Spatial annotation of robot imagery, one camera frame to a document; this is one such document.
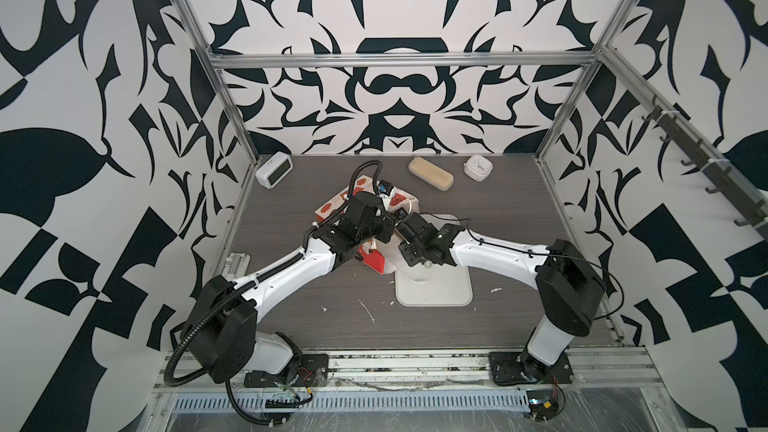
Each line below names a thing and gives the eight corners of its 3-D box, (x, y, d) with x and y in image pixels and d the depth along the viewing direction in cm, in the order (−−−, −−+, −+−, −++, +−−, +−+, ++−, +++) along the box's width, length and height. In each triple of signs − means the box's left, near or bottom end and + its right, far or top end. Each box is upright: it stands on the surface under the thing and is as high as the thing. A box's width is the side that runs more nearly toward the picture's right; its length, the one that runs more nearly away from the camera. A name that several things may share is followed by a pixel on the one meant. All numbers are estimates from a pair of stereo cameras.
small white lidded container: (459, 170, 118) (461, 164, 115) (473, 158, 122) (475, 152, 119) (480, 183, 114) (482, 177, 111) (493, 170, 118) (496, 164, 115)
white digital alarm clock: (260, 184, 113) (254, 171, 107) (283, 163, 120) (278, 150, 114) (271, 190, 111) (265, 177, 105) (294, 168, 118) (290, 155, 112)
